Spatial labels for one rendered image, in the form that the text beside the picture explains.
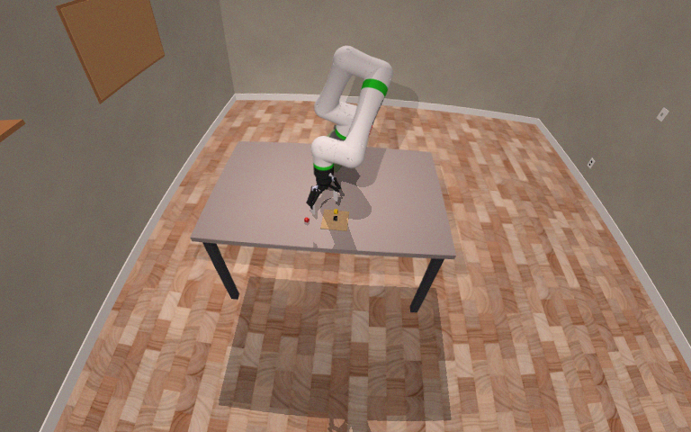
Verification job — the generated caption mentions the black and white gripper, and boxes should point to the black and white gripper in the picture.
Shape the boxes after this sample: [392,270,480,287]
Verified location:
[306,176,341,214]

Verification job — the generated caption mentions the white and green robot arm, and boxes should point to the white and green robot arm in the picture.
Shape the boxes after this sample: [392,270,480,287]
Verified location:
[310,46,393,179]

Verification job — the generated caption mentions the tan flat mat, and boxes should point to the tan flat mat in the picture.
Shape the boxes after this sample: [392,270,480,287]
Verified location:
[320,209,349,231]

